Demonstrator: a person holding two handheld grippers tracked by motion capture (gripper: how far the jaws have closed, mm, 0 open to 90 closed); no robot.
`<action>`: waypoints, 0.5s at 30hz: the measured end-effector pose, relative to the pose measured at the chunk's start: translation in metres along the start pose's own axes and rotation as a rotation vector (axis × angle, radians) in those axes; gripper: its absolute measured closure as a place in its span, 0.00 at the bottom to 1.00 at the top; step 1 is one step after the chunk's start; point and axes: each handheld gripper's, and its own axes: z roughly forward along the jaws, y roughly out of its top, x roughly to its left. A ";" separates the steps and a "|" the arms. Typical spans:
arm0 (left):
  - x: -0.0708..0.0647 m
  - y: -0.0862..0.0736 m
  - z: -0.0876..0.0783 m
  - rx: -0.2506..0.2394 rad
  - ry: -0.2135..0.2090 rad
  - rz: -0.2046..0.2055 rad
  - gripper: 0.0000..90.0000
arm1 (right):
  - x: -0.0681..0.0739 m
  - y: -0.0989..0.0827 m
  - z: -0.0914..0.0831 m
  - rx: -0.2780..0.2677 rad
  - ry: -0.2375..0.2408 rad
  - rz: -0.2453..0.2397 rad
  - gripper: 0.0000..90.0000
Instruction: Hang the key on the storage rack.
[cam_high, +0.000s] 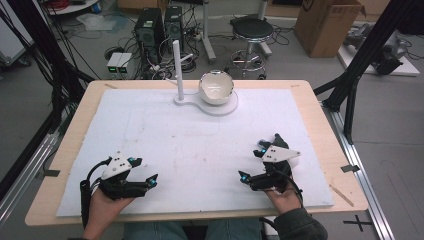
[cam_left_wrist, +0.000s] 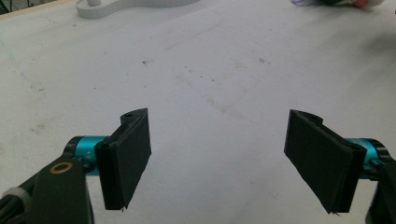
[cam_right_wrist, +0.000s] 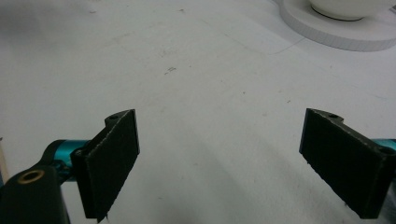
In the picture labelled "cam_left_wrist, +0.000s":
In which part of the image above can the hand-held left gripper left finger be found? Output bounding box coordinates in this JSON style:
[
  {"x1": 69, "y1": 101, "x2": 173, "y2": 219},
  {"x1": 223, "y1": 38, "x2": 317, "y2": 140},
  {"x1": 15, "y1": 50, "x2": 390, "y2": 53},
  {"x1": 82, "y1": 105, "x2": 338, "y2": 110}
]
[{"x1": 63, "y1": 107, "x2": 152, "y2": 211}]

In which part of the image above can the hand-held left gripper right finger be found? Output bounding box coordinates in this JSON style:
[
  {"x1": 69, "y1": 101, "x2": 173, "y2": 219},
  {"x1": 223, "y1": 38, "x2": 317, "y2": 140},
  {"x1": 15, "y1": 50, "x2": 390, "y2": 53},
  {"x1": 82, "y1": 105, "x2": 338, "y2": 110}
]
[{"x1": 283, "y1": 108, "x2": 394, "y2": 215}]

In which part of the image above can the white lamp base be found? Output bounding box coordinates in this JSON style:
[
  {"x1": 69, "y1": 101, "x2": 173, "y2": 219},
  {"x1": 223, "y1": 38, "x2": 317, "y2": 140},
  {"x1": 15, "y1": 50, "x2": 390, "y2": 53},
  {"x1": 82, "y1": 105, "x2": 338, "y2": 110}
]
[{"x1": 76, "y1": 0, "x2": 200, "y2": 20}]

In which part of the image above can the pink round object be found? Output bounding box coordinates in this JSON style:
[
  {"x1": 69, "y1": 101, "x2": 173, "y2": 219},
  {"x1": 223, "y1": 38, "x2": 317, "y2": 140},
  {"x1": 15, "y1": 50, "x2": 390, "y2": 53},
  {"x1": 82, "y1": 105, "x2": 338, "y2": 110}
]
[{"x1": 350, "y1": 0, "x2": 373, "y2": 9}]

